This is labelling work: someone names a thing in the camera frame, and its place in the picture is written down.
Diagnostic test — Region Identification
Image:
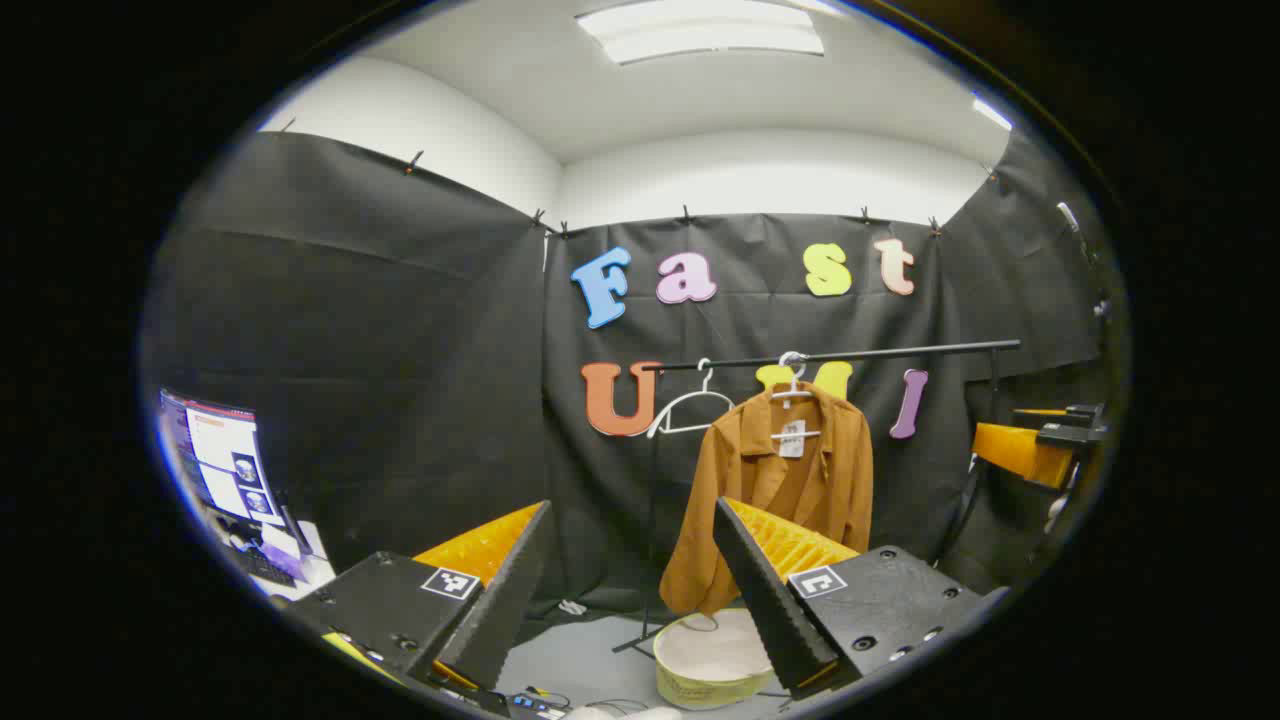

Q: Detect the black backdrop cloth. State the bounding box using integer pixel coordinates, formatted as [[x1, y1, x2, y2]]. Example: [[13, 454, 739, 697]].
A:
[[145, 130, 1111, 621]]

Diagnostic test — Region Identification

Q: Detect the black keyboard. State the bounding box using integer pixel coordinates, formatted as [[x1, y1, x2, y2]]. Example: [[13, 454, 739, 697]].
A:
[[235, 545, 301, 588]]

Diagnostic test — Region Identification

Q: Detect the brown shirt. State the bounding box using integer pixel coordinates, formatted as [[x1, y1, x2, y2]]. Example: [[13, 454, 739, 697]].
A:
[[658, 382, 875, 616]]

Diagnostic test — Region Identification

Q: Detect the black clothes rack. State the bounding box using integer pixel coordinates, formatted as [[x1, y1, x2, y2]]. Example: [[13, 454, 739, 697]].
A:
[[612, 340, 1021, 656]]

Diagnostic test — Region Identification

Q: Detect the computer monitor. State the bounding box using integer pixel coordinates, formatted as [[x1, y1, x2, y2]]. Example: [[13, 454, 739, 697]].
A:
[[160, 390, 286, 526]]

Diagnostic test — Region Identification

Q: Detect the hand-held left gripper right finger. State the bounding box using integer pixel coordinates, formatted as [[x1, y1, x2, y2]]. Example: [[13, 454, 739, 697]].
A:
[[713, 497, 1009, 701]]

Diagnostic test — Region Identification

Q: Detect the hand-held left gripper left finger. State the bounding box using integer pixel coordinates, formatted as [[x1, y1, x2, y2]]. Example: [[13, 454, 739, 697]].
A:
[[285, 500, 554, 691]]

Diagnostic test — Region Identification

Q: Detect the round cream laundry hamper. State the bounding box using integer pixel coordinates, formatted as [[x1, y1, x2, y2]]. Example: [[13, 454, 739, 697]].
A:
[[653, 608, 776, 711]]

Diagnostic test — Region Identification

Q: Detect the large ceiling light panel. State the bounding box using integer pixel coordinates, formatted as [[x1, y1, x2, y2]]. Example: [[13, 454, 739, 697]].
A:
[[575, 0, 826, 66]]

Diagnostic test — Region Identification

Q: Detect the white plastic hanger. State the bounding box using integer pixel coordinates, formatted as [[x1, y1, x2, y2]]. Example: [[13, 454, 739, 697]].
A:
[[646, 358, 736, 439], [768, 352, 823, 441]]

